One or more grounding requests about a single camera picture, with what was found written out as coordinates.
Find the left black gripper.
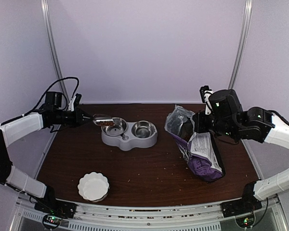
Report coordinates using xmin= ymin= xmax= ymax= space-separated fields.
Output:
xmin=53 ymin=107 xmax=93 ymax=128

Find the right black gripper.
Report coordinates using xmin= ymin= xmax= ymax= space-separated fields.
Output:
xmin=193 ymin=110 xmax=238 ymax=139

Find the metal food scoop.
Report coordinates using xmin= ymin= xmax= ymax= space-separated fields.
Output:
xmin=92 ymin=115 xmax=115 ymax=127

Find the purple puppy food bag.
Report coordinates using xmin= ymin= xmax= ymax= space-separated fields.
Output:
xmin=164 ymin=105 xmax=225 ymax=182

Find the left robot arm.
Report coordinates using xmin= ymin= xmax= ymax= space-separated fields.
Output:
xmin=0 ymin=91 xmax=93 ymax=214

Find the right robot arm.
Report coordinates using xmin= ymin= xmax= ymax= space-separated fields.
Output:
xmin=192 ymin=86 xmax=289 ymax=213

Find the grey double pet feeder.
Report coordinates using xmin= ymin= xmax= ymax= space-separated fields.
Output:
xmin=101 ymin=121 xmax=158 ymax=151

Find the left steel feeder bowl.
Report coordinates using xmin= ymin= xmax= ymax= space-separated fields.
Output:
xmin=102 ymin=117 xmax=128 ymax=137

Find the steel feeder bowl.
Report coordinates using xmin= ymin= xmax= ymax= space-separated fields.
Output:
xmin=131 ymin=120 xmax=156 ymax=139
xmin=102 ymin=117 xmax=128 ymax=137

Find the right steel feeder bowl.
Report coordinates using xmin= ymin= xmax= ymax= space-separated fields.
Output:
xmin=131 ymin=120 xmax=156 ymax=139

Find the white scalloped ceramic dish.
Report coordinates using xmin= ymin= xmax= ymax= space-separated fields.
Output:
xmin=78 ymin=172 xmax=110 ymax=203

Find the right circuit board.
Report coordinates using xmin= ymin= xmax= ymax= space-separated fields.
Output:
xmin=236 ymin=215 xmax=255 ymax=229

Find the circuit board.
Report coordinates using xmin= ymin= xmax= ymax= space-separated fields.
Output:
xmin=42 ymin=214 xmax=63 ymax=229
xmin=236 ymin=215 xmax=255 ymax=229

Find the left circuit board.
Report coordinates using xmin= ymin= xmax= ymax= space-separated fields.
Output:
xmin=42 ymin=214 xmax=63 ymax=229

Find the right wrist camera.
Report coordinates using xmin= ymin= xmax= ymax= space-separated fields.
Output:
xmin=199 ymin=85 xmax=214 ymax=115

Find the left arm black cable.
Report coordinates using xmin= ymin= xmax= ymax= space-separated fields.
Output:
xmin=21 ymin=77 xmax=80 ymax=116

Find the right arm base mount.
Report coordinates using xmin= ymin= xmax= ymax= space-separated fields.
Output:
xmin=221 ymin=198 xmax=262 ymax=218

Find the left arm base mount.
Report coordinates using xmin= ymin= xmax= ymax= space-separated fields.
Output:
xmin=34 ymin=201 xmax=77 ymax=218

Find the front aluminium rail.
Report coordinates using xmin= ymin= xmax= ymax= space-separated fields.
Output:
xmin=14 ymin=192 xmax=282 ymax=231

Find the left aluminium frame post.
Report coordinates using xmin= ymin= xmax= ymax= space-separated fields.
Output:
xmin=40 ymin=0 xmax=72 ymax=106

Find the aluminium frame post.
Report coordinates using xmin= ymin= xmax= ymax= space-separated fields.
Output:
xmin=40 ymin=0 xmax=72 ymax=106
xmin=227 ymin=0 xmax=253 ymax=90

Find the right aluminium frame post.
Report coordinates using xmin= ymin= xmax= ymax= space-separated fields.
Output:
xmin=227 ymin=0 xmax=253 ymax=90

